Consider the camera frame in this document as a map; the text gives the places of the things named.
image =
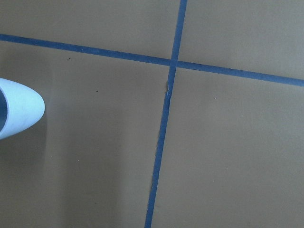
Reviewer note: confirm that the light blue cup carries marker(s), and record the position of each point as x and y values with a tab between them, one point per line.
20	107

